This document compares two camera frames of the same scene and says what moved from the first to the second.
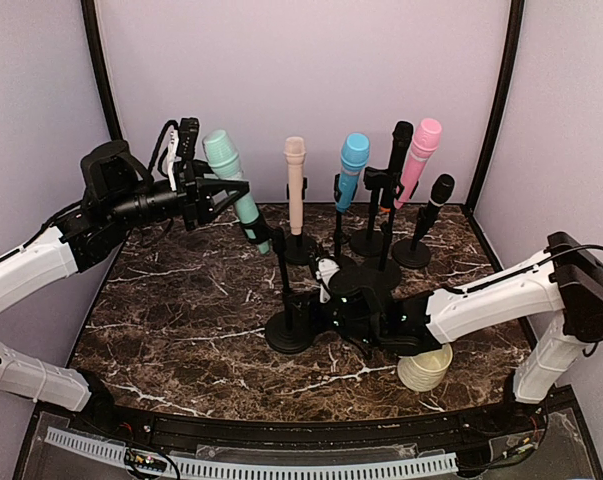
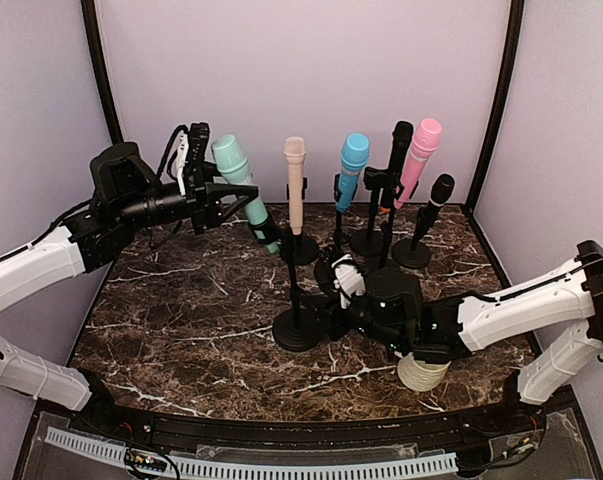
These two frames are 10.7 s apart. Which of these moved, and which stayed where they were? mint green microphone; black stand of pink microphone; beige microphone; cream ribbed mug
Moved: mint green microphone
Stayed: black stand of pink microphone; cream ribbed mug; beige microphone
